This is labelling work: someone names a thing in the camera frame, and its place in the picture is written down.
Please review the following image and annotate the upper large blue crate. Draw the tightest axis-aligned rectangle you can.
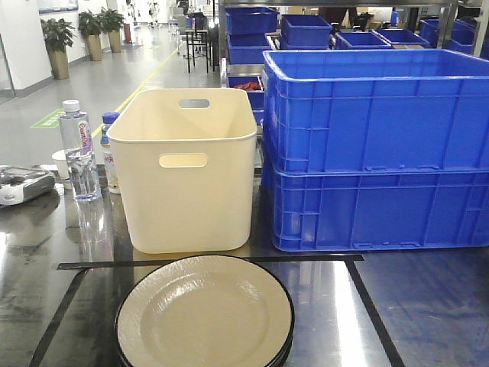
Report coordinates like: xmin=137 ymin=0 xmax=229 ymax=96
xmin=263 ymin=49 xmax=488 ymax=174

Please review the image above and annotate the grey handheld device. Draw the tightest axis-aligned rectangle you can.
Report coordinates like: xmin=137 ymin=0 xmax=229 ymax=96
xmin=1 ymin=165 xmax=55 ymax=206

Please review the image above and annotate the white paper cup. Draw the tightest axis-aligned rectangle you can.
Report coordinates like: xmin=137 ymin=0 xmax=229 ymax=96
xmin=51 ymin=149 xmax=70 ymax=182

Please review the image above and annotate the cream plate black rim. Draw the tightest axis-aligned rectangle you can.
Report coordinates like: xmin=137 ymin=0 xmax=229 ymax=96
xmin=115 ymin=255 xmax=295 ymax=366

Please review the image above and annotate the potted plant gold pot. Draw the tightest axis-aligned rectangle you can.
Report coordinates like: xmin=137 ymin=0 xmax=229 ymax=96
xmin=40 ymin=18 xmax=74 ymax=80

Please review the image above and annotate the lower large blue crate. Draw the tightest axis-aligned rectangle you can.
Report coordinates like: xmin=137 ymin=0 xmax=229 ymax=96
xmin=261 ymin=154 xmax=488 ymax=252

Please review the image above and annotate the clear water bottle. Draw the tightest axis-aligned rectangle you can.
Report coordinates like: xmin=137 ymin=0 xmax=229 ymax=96
xmin=59 ymin=99 xmax=102 ymax=202

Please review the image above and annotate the blue cap milk bottle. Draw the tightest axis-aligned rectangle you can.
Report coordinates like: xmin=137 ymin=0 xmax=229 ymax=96
xmin=100 ymin=112 xmax=121 ymax=194

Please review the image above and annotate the cream plastic basket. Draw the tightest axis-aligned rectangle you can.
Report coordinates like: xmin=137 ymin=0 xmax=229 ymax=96
xmin=108 ymin=88 xmax=257 ymax=254

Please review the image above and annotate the large blue crate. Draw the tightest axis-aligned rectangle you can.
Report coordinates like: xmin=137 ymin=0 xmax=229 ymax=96
xmin=263 ymin=49 xmax=488 ymax=174
xmin=261 ymin=154 xmax=488 ymax=252

